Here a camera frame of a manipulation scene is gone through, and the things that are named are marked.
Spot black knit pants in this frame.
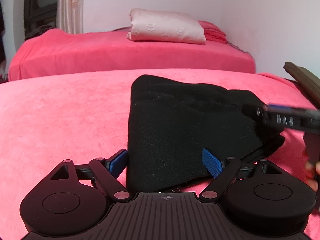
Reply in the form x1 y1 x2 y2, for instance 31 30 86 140
126 75 285 192

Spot person's right hand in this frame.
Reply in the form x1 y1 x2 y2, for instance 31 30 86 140
303 149 319 192

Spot brown wooden chair back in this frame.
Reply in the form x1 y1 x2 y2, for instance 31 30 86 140
284 62 319 108

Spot pink bed blanket near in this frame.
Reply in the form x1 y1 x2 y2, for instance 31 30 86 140
1 69 312 239

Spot folded pink blanket stack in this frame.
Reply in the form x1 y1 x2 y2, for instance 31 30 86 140
199 21 228 43

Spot pink covered far bed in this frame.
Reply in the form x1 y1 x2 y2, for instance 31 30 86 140
9 29 256 81

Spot pale pink folded quilt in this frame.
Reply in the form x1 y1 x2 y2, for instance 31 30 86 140
127 8 206 44

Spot pink patterned curtain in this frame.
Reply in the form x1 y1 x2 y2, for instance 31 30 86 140
56 0 84 34

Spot dark window frame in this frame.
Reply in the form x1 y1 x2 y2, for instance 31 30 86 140
24 0 58 40

